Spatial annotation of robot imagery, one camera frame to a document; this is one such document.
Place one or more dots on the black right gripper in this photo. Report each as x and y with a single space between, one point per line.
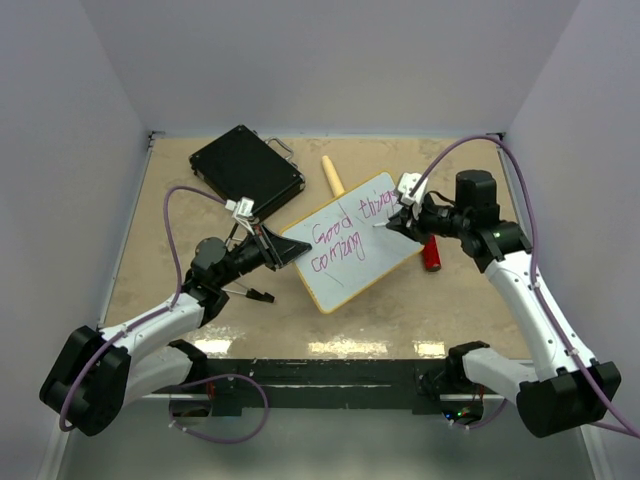
405 221

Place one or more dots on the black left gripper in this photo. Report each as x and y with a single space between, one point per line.
277 251

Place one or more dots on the yellow framed whiteboard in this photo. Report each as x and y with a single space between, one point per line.
348 255

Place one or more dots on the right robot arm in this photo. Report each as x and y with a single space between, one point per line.
566 386

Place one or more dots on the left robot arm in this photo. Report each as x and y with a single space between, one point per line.
98 371

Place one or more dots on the whiteboard metal stand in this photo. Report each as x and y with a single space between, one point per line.
250 293

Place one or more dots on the red glitter toy microphone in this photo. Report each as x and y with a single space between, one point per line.
430 256

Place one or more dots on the black hard case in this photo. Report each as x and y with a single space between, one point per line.
241 164

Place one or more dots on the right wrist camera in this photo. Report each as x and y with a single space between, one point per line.
410 192

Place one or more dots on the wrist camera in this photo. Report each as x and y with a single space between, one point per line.
241 210
410 192

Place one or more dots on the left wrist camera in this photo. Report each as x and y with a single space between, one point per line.
241 210

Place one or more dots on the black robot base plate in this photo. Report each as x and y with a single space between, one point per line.
416 385

